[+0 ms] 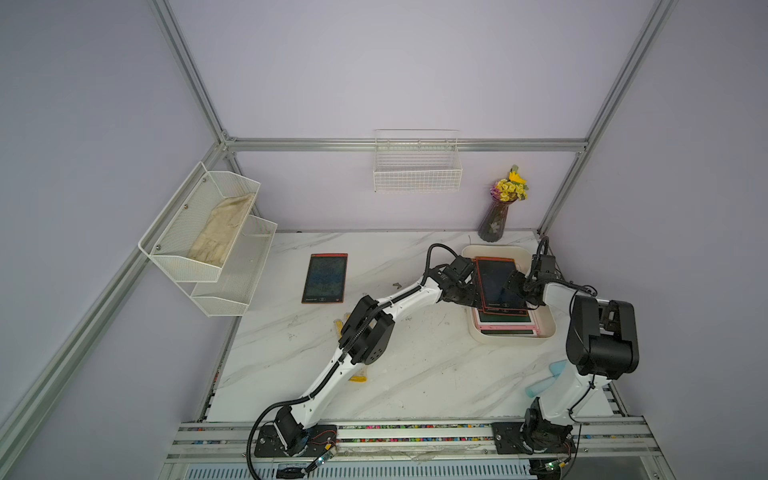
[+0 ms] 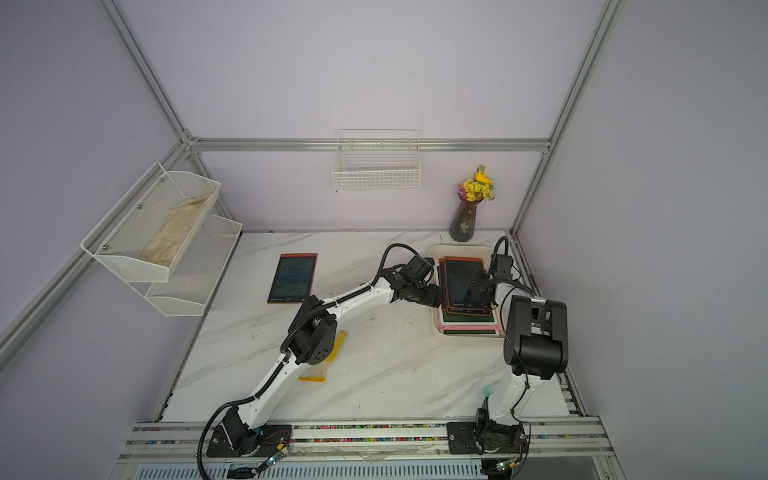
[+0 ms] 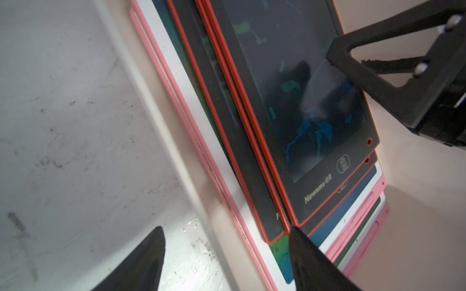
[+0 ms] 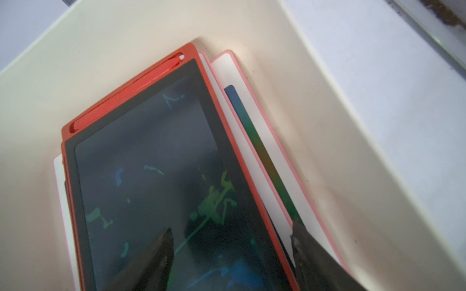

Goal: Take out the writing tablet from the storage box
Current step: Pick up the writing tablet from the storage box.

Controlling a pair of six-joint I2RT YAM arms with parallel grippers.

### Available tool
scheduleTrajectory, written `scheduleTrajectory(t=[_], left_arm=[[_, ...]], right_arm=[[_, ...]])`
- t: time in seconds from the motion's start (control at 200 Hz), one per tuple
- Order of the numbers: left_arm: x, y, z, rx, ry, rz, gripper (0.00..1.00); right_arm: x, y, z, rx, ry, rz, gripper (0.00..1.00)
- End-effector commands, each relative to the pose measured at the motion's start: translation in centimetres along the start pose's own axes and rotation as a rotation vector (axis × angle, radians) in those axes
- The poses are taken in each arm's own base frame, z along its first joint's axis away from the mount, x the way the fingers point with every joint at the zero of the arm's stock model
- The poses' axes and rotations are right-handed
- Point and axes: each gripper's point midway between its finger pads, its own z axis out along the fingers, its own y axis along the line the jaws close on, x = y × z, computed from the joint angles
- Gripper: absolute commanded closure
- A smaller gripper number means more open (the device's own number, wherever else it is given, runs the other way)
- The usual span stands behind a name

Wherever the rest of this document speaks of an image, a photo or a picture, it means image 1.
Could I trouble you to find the red writing tablet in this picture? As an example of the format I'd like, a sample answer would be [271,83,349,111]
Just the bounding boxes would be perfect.
[301,253,348,304]
[474,257,528,317]

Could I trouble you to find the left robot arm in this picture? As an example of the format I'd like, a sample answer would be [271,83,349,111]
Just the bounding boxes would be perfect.
[245,243,478,479]

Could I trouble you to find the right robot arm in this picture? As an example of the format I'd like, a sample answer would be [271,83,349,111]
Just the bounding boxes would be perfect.
[520,236,639,453]

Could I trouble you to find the cream plastic storage box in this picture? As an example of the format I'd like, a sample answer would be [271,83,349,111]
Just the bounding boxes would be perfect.
[462,245,557,346]

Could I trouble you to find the pink writing tablet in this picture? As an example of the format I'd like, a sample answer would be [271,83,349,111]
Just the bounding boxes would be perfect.
[470,308,541,337]

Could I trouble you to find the dark glass vase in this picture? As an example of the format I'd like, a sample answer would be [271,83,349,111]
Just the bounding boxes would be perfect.
[478,201,510,243]

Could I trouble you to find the yellow flower bouquet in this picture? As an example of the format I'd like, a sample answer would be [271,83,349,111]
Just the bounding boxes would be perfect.
[490,165,529,204]

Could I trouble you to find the light blue plastic scoop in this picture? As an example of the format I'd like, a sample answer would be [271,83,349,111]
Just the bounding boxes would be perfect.
[525,360,567,398]

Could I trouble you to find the yellow knit glove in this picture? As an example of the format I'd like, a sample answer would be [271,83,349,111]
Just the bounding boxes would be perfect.
[332,311,368,384]

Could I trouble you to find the beige cloth in shelf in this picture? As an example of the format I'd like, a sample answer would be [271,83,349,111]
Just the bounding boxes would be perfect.
[188,193,256,267]

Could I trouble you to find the white wire wall basket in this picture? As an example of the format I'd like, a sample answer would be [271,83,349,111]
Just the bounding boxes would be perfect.
[373,129,463,193]

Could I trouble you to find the white mesh wall shelf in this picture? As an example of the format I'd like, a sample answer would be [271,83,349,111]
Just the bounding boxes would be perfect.
[138,164,277,317]

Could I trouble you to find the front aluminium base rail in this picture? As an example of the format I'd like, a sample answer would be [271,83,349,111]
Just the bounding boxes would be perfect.
[159,417,675,479]

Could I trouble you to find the aluminium frame rails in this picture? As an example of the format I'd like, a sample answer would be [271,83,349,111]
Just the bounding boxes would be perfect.
[1,1,676,476]

